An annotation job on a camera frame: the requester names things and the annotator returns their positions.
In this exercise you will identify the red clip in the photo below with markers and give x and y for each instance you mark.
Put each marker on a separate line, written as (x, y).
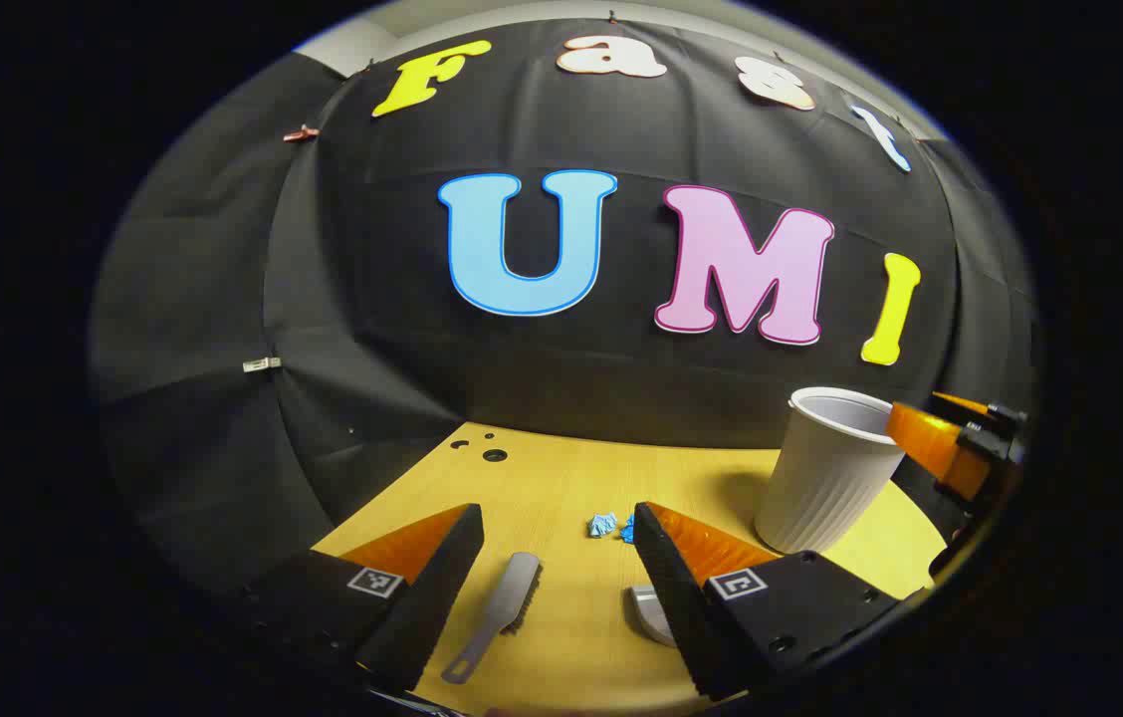
(301, 132)

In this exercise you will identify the wooden desktop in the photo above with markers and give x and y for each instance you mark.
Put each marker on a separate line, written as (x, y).
(571, 478)

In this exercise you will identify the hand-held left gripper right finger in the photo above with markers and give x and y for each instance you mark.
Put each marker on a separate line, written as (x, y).
(671, 597)

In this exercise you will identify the light blue paper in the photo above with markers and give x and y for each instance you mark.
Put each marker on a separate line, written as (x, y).
(602, 525)

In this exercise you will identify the silver metal clip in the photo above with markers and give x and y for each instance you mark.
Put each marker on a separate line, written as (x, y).
(261, 364)

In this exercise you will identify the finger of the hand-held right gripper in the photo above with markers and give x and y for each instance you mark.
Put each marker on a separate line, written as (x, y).
(980, 410)
(935, 443)

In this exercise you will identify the grey dustpan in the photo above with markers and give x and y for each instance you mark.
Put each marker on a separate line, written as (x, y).
(651, 612)

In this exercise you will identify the dark blue paper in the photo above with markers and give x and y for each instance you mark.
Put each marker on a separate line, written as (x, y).
(628, 528)

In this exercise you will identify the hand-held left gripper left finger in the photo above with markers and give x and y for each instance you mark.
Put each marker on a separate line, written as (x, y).
(432, 597)

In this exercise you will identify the small grey broom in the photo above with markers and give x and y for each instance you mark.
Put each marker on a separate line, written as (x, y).
(510, 593)

